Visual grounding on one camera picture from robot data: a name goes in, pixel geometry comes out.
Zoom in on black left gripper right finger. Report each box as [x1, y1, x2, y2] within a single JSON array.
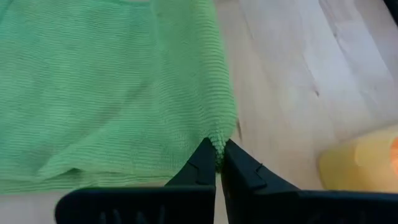
[[220, 139, 398, 224]]

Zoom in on yellow plastic bin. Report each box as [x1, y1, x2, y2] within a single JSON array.
[[317, 126, 398, 194]]

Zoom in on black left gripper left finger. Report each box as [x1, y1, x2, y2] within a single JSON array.
[[55, 138, 217, 224]]

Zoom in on green microfiber towel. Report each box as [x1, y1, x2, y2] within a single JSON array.
[[0, 0, 239, 195]]

